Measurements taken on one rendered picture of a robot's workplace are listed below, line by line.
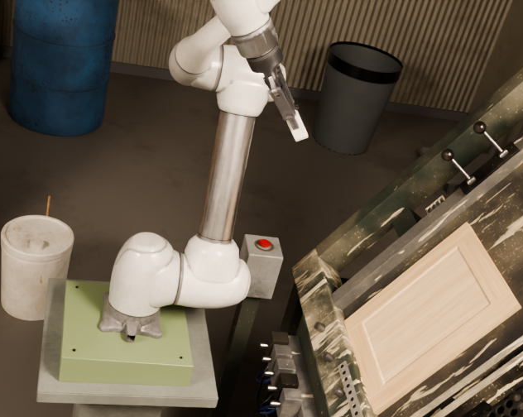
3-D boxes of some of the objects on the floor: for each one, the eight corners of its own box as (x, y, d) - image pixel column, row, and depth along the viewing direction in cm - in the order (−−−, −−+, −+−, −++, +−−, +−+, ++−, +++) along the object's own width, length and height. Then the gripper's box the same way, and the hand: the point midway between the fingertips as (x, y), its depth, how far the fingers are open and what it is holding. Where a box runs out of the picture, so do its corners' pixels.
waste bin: (374, 135, 589) (401, 53, 555) (375, 165, 544) (405, 79, 510) (307, 117, 588) (331, 35, 554) (303, 147, 543) (328, 59, 509)
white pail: (1, 275, 357) (7, 189, 333) (67, 280, 365) (77, 197, 341) (-8, 321, 331) (-3, 232, 307) (64, 325, 339) (75, 238, 315)
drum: (110, 104, 531) (128, -27, 484) (95, 145, 479) (114, 2, 433) (20, 87, 523) (30, -48, 476) (-4, 127, 471) (3, -22, 425)
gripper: (277, 55, 157) (319, 147, 170) (276, 30, 167) (315, 118, 180) (243, 69, 159) (287, 159, 172) (245, 42, 169) (285, 129, 182)
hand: (296, 126), depth 174 cm, fingers closed
